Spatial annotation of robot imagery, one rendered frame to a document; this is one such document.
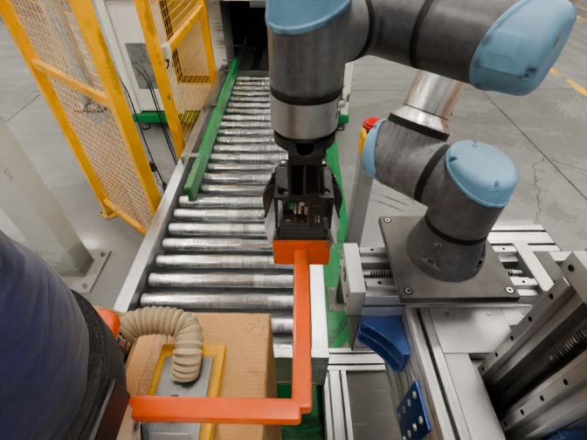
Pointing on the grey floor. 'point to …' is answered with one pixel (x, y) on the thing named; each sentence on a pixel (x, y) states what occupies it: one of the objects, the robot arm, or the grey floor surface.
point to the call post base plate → (334, 300)
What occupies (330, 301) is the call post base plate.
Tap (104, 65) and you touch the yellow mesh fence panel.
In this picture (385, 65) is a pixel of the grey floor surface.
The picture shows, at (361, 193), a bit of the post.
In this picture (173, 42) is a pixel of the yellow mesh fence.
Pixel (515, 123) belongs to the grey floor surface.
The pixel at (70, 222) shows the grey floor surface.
